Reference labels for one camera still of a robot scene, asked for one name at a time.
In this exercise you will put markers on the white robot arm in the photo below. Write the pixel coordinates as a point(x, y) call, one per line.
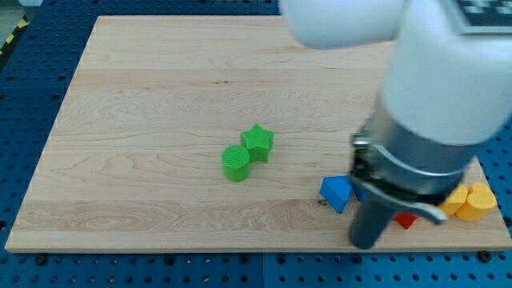
point(446, 93)

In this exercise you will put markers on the yellow heart block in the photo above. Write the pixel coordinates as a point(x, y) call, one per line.
point(479, 202)

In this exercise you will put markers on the green star block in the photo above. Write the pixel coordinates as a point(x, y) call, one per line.
point(259, 143)

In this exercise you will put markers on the green cylinder block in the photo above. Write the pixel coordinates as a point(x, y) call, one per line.
point(236, 163)

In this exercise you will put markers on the blue pentagon block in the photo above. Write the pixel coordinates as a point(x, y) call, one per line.
point(336, 190)

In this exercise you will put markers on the blue block behind tool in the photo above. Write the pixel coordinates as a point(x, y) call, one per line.
point(359, 194)

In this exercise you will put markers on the wooden board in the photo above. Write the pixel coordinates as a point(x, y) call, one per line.
point(133, 162)

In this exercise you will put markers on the metal clamp with lever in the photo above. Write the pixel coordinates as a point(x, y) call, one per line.
point(404, 172)

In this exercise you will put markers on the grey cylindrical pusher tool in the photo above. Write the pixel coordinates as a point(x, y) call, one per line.
point(371, 219)

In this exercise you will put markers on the red block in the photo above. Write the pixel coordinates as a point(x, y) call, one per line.
point(405, 220)

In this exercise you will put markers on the yellow hexagon block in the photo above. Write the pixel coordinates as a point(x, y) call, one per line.
point(455, 200)

